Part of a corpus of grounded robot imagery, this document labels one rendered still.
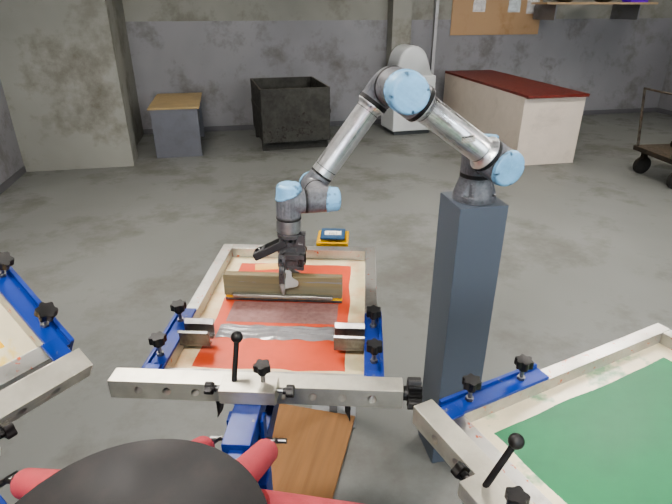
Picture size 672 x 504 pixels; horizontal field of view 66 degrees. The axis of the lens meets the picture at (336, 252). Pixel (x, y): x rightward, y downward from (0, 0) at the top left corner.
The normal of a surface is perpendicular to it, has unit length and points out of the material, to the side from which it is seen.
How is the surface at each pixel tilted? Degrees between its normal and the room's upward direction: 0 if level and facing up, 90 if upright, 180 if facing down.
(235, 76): 90
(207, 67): 90
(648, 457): 0
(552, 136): 90
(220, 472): 0
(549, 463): 0
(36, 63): 90
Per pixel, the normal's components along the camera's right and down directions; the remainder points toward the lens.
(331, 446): 0.00, -0.90
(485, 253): 0.20, 0.43
